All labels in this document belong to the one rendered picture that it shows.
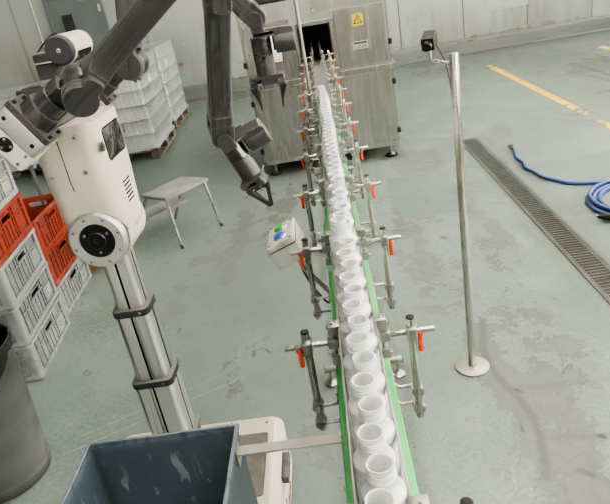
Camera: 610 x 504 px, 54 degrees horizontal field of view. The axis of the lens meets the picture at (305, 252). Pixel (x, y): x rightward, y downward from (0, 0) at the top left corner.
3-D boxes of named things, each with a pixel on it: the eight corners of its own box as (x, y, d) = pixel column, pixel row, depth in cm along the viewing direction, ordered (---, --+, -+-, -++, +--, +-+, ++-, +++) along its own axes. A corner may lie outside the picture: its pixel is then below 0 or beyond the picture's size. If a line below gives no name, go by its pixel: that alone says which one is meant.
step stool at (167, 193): (174, 218, 530) (162, 173, 513) (224, 225, 494) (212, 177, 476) (133, 239, 498) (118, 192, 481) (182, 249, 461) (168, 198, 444)
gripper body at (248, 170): (266, 169, 166) (252, 146, 164) (264, 181, 157) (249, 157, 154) (247, 180, 168) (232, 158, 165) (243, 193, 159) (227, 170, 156)
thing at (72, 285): (68, 317, 389) (57, 287, 380) (6, 328, 390) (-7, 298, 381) (93, 275, 444) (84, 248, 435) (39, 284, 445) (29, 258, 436)
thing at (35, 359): (44, 380, 326) (29, 346, 316) (-32, 395, 325) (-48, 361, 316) (72, 322, 381) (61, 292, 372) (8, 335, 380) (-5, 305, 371)
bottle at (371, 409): (399, 470, 96) (388, 387, 89) (405, 500, 90) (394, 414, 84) (361, 475, 96) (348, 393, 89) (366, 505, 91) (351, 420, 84)
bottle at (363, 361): (397, 442, 102) (387, 361, 95) (364, 452, 101) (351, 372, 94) (385, 419, 107) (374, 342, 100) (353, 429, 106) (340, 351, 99)
